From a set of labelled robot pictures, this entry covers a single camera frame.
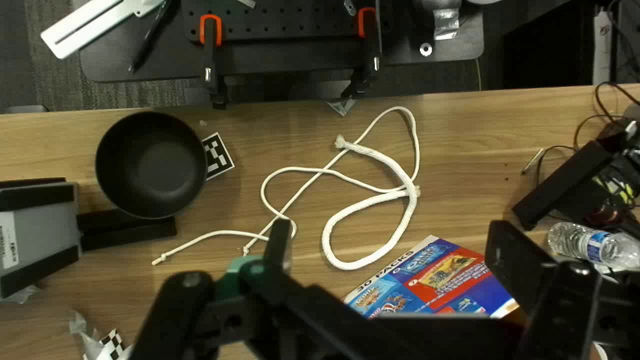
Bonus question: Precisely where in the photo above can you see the plain grey battery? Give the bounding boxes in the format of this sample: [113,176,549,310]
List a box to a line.
[0,179,83,298]

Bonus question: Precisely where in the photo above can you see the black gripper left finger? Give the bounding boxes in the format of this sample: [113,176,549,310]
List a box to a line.
[129,219,417,360]

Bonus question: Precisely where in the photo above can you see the grey paper tag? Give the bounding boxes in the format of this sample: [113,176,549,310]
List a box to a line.
[327,99,358,118]

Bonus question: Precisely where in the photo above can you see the silver tape piece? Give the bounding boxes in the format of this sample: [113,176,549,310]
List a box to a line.
[427,0,465,45]

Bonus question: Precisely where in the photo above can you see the clear water bottle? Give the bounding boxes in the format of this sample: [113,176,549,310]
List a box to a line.
[547,220,640,277]

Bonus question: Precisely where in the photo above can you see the black power strip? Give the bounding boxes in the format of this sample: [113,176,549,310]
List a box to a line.
[510,139,619,233]

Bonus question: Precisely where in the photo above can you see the white metal bracket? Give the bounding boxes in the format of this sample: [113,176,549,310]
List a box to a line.
[38,0,168,60]

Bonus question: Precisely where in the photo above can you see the black orange bar clamp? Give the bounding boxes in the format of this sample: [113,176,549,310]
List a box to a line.
[338,6,384,103]
[199,15,230,108]

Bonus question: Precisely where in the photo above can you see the black flat block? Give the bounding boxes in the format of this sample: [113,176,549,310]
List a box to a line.
[77,209,180,252]

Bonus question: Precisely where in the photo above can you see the black white fiducial tag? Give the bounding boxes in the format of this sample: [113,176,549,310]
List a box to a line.
[199,130,238,182]

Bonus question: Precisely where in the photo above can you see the tangled coloured cables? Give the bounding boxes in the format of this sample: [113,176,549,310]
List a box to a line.
[519,80,640,233]

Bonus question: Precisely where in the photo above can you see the black pen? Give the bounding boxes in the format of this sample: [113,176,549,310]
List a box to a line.
[129,0,180,74]

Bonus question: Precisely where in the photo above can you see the thin white rope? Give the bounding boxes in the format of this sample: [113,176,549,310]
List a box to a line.
[150,104,425,269]

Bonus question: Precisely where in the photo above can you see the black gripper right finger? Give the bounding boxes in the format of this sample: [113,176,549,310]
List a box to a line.
[484,219,640,360]

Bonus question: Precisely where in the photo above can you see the blue printed cardboard box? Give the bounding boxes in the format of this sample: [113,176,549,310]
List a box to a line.
[345,234,523,320]

